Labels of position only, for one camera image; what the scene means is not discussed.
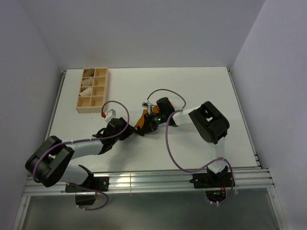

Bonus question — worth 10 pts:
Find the cream rolled sock top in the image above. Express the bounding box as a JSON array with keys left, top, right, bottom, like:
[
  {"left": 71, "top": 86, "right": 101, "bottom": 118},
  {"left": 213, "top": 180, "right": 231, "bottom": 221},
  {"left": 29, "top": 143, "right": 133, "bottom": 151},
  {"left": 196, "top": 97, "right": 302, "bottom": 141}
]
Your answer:
[{"left": 83, "top": 68, "right": 95, "bottom": 77}]

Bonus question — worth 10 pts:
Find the cream rolled sock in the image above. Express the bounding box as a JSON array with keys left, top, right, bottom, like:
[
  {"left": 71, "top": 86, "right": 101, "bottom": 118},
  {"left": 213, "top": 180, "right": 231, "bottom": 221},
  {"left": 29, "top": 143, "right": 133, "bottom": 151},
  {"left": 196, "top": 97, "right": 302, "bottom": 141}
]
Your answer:
[
  {"left": 83, "top": 68, "right": 95, "bottom": 77},
  {"left": 79, "top": 87, "right": 92, "bottom": 97},
  {"left": 81, "top": 77, "right": 94, "bottom": 87}
]

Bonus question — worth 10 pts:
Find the wooden compartment organizer box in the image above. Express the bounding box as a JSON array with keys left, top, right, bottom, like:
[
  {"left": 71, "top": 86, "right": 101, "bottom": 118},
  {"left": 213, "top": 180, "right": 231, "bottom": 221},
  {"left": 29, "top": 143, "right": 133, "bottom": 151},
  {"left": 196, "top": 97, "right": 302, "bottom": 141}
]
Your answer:
[{"left": 76, "top": 68, "right": 109, "bottom": 114}]

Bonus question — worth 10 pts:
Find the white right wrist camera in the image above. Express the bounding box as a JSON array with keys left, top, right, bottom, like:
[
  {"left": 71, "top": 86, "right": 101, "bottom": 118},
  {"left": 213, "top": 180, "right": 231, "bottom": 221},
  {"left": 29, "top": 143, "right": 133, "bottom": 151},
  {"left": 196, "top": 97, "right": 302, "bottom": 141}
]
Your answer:
[{"left": 142, "top": 100, "right": 153, "bottom": 109}]

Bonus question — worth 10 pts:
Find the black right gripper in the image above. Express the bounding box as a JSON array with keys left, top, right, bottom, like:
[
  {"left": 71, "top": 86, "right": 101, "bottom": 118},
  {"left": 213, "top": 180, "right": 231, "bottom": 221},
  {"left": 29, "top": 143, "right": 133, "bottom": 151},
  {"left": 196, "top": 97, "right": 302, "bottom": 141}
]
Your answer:
[{"left": 140, "top": 112, "right": 166, "bottom": 135}]

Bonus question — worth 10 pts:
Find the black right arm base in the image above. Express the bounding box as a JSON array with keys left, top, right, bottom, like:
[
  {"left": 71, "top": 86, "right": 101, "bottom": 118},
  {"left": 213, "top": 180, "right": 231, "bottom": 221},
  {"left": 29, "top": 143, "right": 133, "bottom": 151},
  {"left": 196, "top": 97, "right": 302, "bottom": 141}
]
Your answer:
[{"left": 189, "top": 171, "right": 236, "bottom": 205}]

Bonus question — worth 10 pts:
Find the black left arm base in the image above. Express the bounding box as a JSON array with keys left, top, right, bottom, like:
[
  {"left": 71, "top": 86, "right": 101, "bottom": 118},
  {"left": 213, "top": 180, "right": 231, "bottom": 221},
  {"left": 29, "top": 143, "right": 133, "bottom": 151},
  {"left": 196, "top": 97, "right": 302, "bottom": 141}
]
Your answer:
[{"left": 65, "top": 176, "right": 109, "bottom": 210}]

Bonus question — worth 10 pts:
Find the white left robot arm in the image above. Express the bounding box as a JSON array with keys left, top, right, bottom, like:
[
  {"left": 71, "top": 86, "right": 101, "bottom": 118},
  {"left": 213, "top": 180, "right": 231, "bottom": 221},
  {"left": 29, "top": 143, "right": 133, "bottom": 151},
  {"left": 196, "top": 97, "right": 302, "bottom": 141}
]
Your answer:
[{"left": 25, "top": 117, "right": 135, "bottom": 191}]

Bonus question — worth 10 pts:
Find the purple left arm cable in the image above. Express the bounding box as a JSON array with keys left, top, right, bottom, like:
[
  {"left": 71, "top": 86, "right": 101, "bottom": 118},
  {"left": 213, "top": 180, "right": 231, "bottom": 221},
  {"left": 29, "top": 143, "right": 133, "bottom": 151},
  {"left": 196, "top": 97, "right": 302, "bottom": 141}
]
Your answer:
[{"left": 32, "top": 100, "right": 131, "bottom": 211}]

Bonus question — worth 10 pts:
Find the cream rolled sock lower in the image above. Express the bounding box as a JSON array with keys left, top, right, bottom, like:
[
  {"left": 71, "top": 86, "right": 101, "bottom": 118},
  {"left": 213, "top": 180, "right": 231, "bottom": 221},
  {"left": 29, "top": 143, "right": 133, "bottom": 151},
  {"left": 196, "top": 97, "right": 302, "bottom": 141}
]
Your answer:
[{"left": 79, "top": 87, "right": 92, "bottom": 97}]

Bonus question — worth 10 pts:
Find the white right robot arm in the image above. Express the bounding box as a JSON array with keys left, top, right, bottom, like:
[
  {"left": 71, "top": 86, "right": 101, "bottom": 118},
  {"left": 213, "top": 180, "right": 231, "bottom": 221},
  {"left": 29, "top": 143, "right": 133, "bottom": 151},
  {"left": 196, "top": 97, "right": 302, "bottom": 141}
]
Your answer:
[{"left": 134, "top": 97, "right": 230, "bottom": 187}]

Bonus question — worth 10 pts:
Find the mustard yellow striped sock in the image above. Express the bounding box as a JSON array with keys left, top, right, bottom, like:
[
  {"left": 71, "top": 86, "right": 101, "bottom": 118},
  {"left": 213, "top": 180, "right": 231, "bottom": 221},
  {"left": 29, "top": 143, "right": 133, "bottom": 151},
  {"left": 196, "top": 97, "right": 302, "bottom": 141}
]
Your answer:
[{"left": 134, "top": 100, "right": 175, "bottom": 135}]

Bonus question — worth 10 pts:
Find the cream rolled sock middle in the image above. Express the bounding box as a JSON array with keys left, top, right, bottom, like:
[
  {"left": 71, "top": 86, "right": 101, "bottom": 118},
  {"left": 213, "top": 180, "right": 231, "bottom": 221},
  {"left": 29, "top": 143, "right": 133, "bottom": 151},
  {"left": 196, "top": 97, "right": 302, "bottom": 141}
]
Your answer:
[{"left": 81, "top": 77, "right": 94, "bottom": 87}]

